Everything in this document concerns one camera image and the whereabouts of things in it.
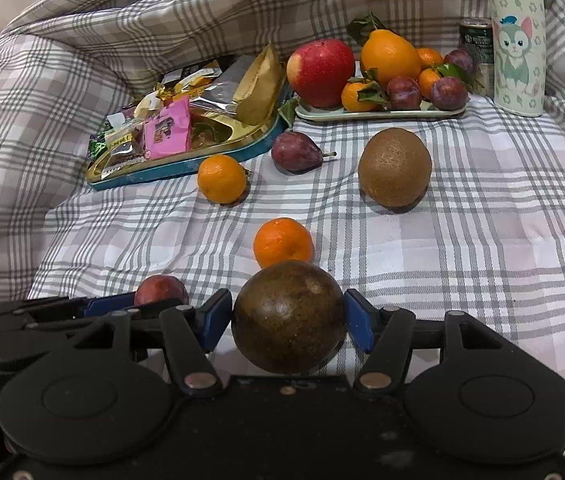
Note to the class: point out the plaid pillow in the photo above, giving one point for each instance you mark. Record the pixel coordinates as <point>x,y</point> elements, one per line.
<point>22,135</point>

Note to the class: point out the pink snack packet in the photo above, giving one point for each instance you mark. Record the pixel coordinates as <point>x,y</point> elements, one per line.
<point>167,130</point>

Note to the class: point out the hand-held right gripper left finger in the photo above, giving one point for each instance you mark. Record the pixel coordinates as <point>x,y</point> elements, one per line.
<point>215,317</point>

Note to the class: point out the purple plum with stem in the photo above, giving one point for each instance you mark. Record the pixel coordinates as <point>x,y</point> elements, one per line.
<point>295,151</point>

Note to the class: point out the small tangerine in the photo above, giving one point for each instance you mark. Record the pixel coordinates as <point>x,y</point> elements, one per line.
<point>282,241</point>
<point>430,55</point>
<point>222,178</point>
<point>428,81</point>

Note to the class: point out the brown kiwi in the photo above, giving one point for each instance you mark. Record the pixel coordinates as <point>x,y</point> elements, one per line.
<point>395,167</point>

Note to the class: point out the pale green plate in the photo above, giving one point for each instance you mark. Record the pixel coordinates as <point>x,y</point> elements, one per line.
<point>362,115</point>

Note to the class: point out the dark drink can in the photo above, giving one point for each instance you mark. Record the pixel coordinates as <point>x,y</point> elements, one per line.
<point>477,45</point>

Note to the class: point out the gold foil bag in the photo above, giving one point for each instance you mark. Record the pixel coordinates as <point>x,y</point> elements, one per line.
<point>260,87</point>

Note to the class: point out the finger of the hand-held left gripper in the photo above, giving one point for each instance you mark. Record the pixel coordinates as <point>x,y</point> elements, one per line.
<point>110,306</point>

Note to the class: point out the dark brown round fruit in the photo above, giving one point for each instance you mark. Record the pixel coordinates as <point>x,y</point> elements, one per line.
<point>290,317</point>

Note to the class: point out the white cartoon cat bottle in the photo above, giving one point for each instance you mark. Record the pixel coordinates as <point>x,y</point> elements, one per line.
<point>517,45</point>

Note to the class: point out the red apple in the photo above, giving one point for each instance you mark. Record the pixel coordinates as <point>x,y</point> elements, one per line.
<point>320,72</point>

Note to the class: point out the silver foil packet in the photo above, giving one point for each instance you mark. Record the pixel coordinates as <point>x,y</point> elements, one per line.
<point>225,92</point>

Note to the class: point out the tangerine with green leaves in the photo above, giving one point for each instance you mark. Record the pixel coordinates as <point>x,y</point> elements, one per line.
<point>360,95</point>

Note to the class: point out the plaid bed cover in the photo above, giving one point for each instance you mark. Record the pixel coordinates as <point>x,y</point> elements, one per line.
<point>462,260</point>

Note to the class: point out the black snack packet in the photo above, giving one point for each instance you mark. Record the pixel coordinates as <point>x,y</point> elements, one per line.
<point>192,72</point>

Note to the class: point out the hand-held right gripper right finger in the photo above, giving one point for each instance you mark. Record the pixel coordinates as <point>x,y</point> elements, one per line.
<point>360,320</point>

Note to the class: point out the teal gold snack tray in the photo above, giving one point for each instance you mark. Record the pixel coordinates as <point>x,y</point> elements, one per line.
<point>187,167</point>

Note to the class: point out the green wrapped candy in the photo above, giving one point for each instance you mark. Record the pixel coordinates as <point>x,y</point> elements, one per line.
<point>96,146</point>

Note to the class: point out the orange with green leaves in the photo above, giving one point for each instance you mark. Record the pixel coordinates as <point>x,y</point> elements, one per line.
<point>391,57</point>

